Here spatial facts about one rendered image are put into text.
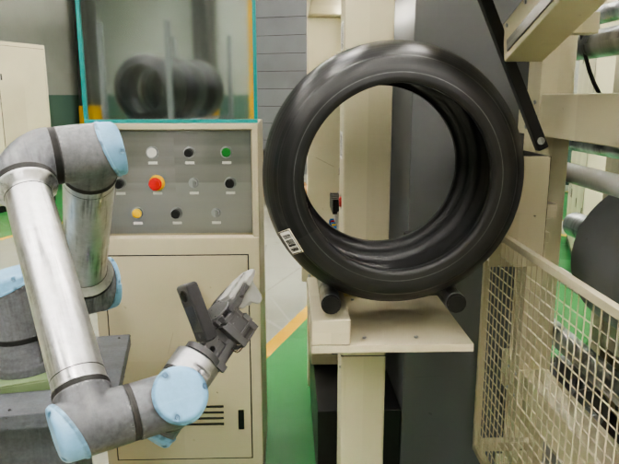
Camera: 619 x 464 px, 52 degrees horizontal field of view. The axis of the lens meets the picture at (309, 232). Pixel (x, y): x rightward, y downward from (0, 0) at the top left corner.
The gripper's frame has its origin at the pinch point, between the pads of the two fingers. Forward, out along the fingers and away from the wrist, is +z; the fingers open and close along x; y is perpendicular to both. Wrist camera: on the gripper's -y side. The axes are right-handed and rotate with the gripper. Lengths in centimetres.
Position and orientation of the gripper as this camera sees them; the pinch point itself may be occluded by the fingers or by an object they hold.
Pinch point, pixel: (247, 272)
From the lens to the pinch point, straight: 129.0
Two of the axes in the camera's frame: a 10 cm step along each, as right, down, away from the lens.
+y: 6.4, 6.8, 3.5
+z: 4.7, -7.1, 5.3
